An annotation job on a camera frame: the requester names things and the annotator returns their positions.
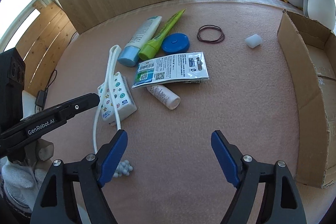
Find white massage stick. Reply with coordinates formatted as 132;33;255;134
92;44;134;179

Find tissue pack with stars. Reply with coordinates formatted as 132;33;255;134
101;72;137;125

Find white tube blue cap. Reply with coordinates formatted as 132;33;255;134
117;16;162;67

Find small white bottle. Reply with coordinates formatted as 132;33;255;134
146;85;181;110

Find green tube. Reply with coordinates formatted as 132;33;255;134
138;9;186;61

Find printed sachet packet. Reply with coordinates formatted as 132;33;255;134
132;52;209;89

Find blue round tape measure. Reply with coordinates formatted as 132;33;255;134
161;33;190;55

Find brown hair ties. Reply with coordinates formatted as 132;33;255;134
196;24;226;44

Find pink blanket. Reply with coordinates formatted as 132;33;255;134
39;0;313;224

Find cardboard box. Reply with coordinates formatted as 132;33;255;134
277;10;336;188

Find black power adapter cable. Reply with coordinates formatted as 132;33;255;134
35;69;58;111

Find black camera box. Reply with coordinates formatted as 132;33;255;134
0;48;26;132

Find wooden slat wall panel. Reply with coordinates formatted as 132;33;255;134
15;1;76;97

